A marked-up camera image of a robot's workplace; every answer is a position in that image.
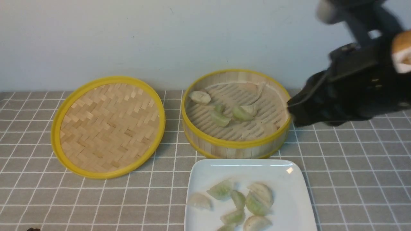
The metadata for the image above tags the grey grid tablecloth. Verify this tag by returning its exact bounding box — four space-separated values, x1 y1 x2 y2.
0 90 411 231

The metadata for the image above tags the white square plate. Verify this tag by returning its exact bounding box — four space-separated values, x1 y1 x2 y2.
184 159 317 231

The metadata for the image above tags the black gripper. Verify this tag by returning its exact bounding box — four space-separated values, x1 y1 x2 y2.
287 35 411 127

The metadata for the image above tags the pale dumpling steamer back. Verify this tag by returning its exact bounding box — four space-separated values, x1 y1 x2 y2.
238 82 266 101

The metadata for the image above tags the small green dumpling on plate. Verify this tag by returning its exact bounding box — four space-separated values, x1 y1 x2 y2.
230 190 246 210

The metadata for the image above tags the white dumpling in steamer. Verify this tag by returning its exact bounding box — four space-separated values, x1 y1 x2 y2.
189 90 211 105

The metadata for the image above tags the pale green dumpling in steamer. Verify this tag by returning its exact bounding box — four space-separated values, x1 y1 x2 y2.
232 104 258 122

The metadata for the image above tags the pale dumpling plate front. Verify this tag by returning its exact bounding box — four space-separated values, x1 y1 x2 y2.
243 215 273 231

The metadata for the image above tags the yellow-rimmed bamboo steamer basket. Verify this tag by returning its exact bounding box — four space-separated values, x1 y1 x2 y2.
181 69 292 159

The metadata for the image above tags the large green-white dumpling on plate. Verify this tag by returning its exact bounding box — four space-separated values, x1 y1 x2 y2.
245 182 274 216

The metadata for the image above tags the yellow-rimmed woven bamboo lid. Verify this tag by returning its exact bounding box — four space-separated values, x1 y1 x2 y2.
50 76 166 179

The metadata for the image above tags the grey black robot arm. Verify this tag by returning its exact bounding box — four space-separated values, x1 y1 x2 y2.
287 0 411 127

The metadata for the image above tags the white dumpling on plate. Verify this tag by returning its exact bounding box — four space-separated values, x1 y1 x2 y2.
186 192 212 211

